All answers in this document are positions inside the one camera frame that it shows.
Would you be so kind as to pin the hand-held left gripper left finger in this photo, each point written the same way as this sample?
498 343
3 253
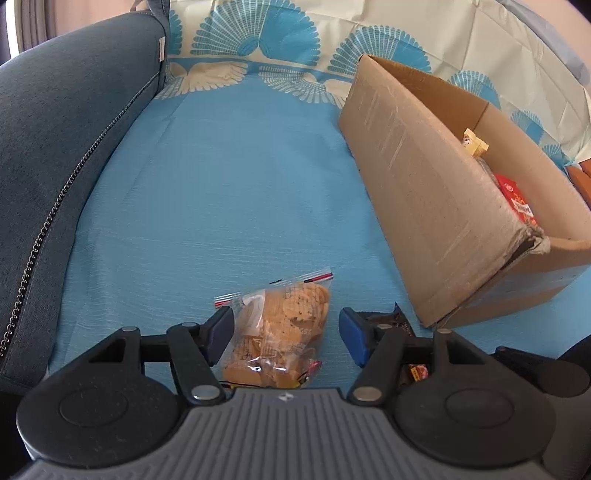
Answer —
221 330

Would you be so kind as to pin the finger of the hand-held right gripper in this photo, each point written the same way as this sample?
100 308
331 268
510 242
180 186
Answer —
521 367

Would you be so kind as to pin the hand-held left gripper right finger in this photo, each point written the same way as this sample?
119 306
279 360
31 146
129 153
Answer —
353 332

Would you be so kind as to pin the clear bag of cookies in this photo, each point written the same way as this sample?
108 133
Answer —
277 323

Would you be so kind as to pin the black chocolate bar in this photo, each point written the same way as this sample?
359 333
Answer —
418 373

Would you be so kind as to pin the cardboard box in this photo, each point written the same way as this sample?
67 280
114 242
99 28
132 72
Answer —
415 184

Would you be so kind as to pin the blue fan print blanket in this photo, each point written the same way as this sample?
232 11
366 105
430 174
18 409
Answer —
221 184

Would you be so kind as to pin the long red snack packet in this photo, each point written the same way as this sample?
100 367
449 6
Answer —
510 194

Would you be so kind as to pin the orange cushion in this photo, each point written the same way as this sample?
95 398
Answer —
582 184

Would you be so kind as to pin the yellow wrapped snack bar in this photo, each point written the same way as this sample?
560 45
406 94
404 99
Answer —
474 144

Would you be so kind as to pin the light blue sheet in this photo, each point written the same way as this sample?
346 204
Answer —
568 50

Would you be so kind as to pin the grey curtain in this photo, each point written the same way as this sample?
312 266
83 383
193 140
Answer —
27 23

